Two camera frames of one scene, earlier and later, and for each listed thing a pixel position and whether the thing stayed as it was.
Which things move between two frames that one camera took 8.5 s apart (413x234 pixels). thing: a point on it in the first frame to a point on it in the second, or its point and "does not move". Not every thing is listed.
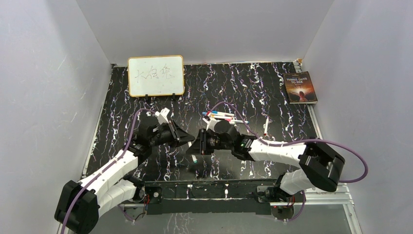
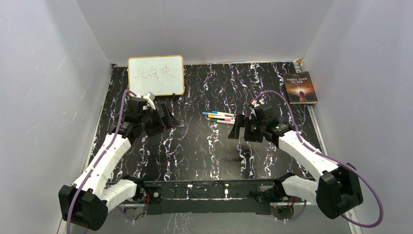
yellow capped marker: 219,116 does not move
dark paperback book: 299,87 does not move
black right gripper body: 212,143 to 253,130
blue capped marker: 205,113 does not move
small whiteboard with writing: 156,75 does not move
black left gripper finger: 180,136 to 168,119
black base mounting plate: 204,196 does not move
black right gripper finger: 198,146 to 239,122
